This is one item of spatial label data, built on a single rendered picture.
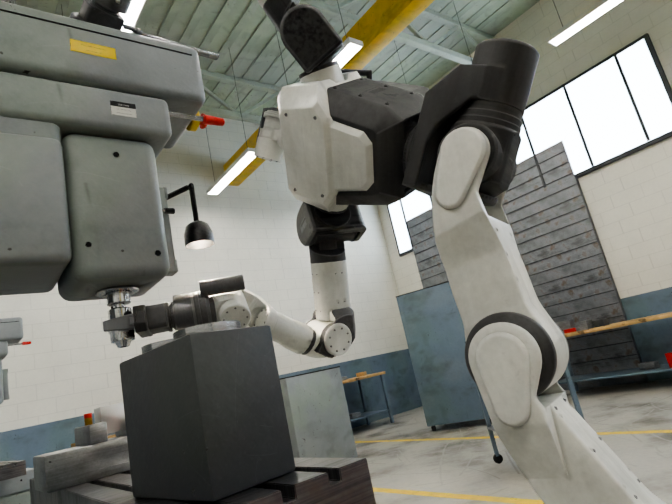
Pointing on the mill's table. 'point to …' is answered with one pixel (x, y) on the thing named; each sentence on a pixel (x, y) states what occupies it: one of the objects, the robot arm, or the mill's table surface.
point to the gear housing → (86, 110)
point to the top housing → (101, 59)
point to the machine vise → (82, 460)
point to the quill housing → (112, 217)
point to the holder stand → (205, 413)
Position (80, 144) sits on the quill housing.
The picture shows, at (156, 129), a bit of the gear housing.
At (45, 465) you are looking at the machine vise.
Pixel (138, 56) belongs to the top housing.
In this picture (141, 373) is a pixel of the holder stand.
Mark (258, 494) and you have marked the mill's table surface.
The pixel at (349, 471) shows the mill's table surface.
